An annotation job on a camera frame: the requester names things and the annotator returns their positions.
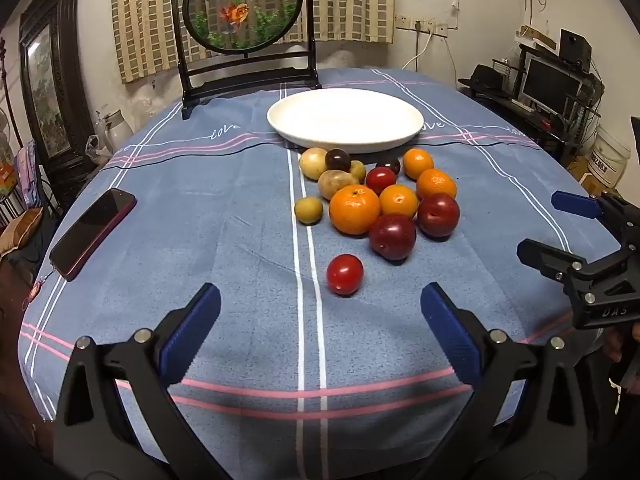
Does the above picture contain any white plastic bucket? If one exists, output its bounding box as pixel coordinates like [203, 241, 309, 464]
[585, 125, 632, 188]

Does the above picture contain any black computer desk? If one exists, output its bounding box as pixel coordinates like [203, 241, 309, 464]
[457, 42, 603, 161]

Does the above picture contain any white round plate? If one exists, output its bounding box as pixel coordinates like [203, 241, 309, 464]
[266, 88, 425, 155]

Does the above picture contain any small orange mandarin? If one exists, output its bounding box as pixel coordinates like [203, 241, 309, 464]
[379, 184, 420, 219]
[416, 168, 458, 201]
[402, 148, 435, 180]

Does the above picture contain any round goldfish screen black stand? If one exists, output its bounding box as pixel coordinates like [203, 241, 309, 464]
[169, 0, 321, 121]

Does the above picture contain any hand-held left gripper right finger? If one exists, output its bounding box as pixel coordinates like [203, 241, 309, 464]
[415, 282, 588, 480]

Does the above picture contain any black speaker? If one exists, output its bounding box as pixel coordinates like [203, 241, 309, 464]
[559, 29, 592, 72]

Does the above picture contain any computer monitor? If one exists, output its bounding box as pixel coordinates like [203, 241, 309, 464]
[519, 55, 583, 111]

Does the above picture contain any dark wood framed painting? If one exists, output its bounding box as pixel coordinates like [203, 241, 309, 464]
[18, 0, 98, 211]

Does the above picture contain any clear plastic bag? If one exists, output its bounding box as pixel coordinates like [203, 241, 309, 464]
[85, 135, 113, 166]

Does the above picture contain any red tomato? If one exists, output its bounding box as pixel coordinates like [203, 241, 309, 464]
[326, 254, 365, 296]

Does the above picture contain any yellow cushion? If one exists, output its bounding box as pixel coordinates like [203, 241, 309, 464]
[0, 207, 45, 256]

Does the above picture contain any yellow-brown round fruit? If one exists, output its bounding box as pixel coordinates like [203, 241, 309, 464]
[317, 169, 360, 201]
[299, 147, 329, 181]

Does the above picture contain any blue striped tablecloth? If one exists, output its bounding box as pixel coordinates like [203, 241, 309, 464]
[17, 67, 613, 480]

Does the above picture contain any grey metal kettle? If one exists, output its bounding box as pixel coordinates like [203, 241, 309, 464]
[100, 109, 133, 153]

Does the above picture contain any checked beige curtain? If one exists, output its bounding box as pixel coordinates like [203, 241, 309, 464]
[110, 0, 396, 85]

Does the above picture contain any red small plum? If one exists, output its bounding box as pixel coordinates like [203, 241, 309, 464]
[365, 166, 398, 196]

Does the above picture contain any red smartphone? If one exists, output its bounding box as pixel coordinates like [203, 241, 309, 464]
[49, 188, 138, 282]

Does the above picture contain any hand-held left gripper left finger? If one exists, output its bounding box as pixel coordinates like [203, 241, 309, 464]
[52, 282, 233, 480]

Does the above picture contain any phone charm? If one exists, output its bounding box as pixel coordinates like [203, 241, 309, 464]
[22, 272, 53, 311]

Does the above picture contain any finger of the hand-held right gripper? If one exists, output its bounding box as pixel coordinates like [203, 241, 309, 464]
[516, 238, 588, 286]
[551, 190, 636, 248]

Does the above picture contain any large orange mandarin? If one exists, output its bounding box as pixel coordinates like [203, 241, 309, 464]
[328, 184, 382, 236]

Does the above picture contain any black bag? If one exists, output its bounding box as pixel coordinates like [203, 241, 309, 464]
[457, 64, 521, 98]

